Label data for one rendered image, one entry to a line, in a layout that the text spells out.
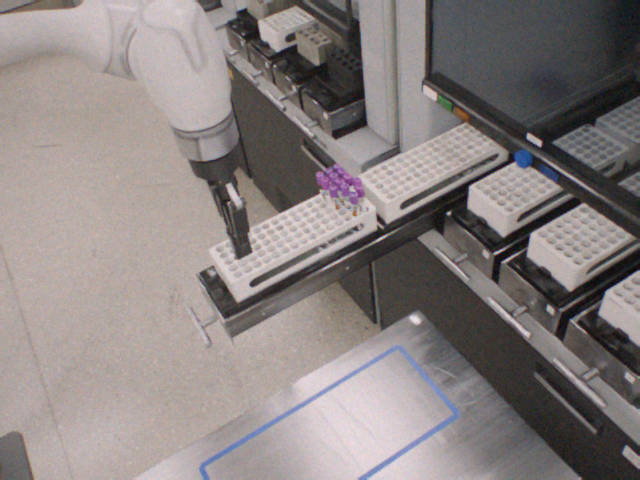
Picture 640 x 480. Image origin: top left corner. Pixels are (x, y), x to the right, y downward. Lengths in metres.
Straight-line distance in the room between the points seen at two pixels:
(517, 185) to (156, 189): 1.81
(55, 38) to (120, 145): 2.14
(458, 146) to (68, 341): 1.52
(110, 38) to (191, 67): 0.15
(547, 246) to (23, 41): 0.81
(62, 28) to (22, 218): 1.99
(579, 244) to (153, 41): 0.71
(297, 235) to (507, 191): 0.38
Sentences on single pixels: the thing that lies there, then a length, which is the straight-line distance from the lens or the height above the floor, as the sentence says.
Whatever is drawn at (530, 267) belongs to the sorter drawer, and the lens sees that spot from 1.10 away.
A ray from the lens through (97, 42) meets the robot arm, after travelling 0.92.
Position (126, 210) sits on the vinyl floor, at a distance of 2.65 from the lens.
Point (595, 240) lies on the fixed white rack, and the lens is 1.11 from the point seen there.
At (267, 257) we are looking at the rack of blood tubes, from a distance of 1.07.
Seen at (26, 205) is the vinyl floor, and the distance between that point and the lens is 2.91.
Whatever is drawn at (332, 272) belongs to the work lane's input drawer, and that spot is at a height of 0.79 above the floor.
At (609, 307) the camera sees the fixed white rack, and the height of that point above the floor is 0.85.
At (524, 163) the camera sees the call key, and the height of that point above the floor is 0.98.
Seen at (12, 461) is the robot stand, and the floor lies 0.70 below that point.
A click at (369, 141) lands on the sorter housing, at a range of 1.49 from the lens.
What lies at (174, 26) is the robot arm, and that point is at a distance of 0.80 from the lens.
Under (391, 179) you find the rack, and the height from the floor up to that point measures 0.86.
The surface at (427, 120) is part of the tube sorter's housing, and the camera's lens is 1.29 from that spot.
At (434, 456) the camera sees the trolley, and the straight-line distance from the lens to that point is 0.90.
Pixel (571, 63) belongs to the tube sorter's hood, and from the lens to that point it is 0.93.
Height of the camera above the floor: 1.64
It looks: 46 degrees down
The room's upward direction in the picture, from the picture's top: 10 degrees counter-clockwise
